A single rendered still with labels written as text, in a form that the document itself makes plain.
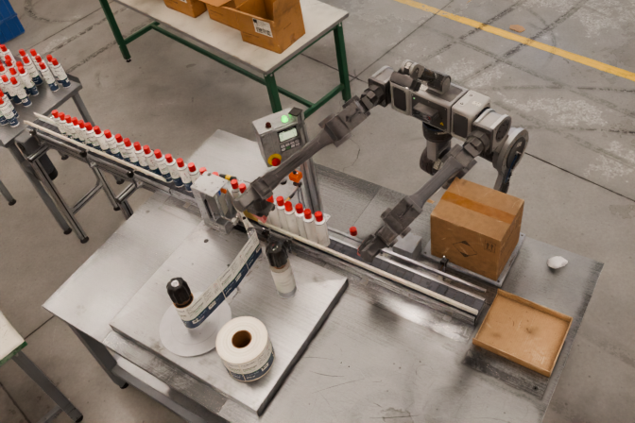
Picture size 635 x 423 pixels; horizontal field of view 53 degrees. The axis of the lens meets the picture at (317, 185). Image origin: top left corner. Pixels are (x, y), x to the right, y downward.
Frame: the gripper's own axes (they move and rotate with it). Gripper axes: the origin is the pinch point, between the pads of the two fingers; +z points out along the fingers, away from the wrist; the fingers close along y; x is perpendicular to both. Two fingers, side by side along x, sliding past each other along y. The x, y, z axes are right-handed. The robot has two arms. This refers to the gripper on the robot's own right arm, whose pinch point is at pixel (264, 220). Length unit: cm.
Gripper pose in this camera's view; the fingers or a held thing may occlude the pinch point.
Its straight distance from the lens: 257.6
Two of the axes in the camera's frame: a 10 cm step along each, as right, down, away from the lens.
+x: 5.2, -6.5, 5.6
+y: 8.5, 2.9, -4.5
